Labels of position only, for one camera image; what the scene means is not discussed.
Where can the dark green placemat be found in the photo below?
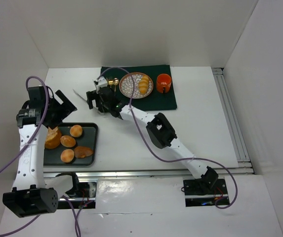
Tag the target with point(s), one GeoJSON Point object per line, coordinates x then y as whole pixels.
{"type": "Point", "coordinates": [155, 101]}

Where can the round bun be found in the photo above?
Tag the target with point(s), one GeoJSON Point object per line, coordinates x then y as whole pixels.
{"type": "Point", "coordinates": [76, 131]}
{"type": "Point", "coordinates": [67, 141]}
{"type": "Point", "coordinates": [67, 156]}

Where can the round bun middle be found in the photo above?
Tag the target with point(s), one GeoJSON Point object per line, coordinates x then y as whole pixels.
{"type": "Point", "coordinates": [67, 141]}

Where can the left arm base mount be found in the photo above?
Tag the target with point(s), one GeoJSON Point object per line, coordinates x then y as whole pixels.
{"type": "Point", "coordinates": [84, 197]}

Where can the large orange round bread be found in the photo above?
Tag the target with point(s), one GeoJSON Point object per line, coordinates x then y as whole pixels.
{"type": "Point", "coordinates": [53, 138]}

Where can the round bun top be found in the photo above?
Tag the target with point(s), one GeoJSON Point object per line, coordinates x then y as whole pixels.
{"type": "Point", "coordinates": [76, 131]}

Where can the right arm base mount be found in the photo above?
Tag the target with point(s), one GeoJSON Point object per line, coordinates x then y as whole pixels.
{"type": "Point", "coordinates": [195, 196]}

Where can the gold spoon dark handle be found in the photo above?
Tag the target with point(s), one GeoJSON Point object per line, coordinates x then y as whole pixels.
{"type": "Point", "coordinates": [115, 83]}

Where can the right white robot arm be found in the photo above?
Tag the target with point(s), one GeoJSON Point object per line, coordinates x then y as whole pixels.
{"type": "Point", "coordinates": [160, 131]}

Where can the brown croissant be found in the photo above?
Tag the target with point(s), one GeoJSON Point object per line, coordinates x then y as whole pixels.
{"type": "Point", "coordinates": [82, 152]}

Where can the black baking tray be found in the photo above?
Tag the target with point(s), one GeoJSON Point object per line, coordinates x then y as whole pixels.
{"type": "Point", "coordinates": [87, 139]}

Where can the orange mug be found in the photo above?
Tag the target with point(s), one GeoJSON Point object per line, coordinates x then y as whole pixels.
{"type": "Point", "coordinates": [163, 83]}

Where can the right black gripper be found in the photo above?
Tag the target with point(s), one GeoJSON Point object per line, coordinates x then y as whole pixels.
{"type": "Point", "coordinates": [92, 99]}

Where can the floral patterned plate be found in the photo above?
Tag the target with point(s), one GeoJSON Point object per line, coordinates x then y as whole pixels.
{"type": "Point", "coordinates": [129, 86]}

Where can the aluminium rail right side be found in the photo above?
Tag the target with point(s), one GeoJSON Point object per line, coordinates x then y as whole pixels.
{"type": "Point", "coordinates": [244, 162]}

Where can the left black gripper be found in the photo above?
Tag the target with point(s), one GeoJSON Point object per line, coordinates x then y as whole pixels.
{"type": "Point", "coordinates": [63, 104]}

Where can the gold fork dark handle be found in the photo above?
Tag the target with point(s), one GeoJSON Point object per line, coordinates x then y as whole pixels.
{"type": "Point", "coordinates": [110, 81]}

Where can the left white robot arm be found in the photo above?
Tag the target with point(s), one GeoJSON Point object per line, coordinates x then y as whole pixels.
{"type": "Point", "coordinates": [30, 195]}

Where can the striped long bread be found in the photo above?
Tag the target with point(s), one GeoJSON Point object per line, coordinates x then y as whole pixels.
{"type": "Point", "coordinates": [143, 84]}

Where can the round bun bottom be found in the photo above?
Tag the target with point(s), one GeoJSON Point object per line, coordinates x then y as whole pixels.
{"type": "Point", "coordinates": [67, 156]}

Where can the metal tongs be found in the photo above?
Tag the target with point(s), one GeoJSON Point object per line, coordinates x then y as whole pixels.
{"type": "Point", "coordinates": [86, 102]}

